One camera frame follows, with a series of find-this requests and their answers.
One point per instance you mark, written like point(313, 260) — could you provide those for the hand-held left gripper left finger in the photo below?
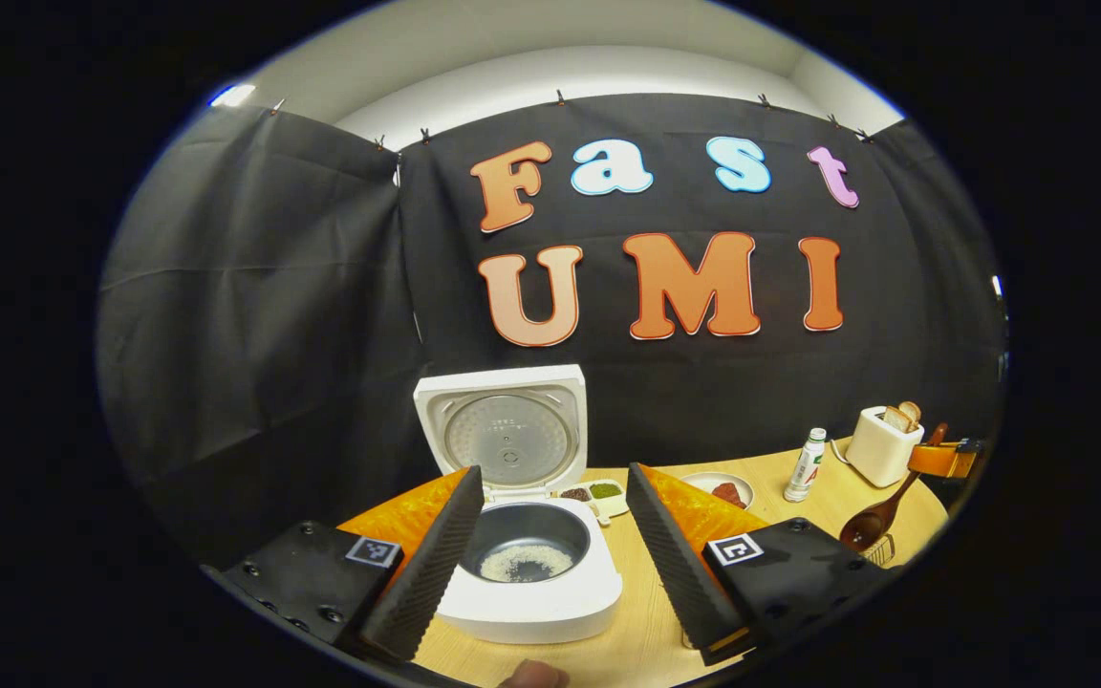
point(426, 564)

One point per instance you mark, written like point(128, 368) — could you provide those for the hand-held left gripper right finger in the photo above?
point(670, 564)

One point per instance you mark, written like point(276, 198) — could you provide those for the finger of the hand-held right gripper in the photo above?
point(938, 461)

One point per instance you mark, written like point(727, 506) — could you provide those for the dark wooden spoon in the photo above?
point(871, 524)

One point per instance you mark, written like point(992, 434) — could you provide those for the white rice grains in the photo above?
point(527, 564)

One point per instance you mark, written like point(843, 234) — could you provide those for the white rice cooker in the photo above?
point(531, 612)

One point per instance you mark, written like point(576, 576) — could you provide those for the toast slices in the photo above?
point(902, 417)

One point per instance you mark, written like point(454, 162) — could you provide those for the cream toaster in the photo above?
point(880, 454)

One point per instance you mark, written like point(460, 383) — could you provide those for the white round plate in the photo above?
point(699, 483)

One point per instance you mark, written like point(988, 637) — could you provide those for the raw red meat slice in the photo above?
point(729, 494)

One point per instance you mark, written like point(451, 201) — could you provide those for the white divided bean tray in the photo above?
point(598, 497)

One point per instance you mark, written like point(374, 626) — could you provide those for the white bottle green label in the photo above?
point(805, 468)

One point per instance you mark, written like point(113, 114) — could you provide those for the black backdrop cloth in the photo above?
point(703, 382)

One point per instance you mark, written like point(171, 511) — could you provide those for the plain black side cloth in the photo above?
point(264, 315)

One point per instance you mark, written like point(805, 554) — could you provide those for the ceiling light panel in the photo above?
point(232, 95)

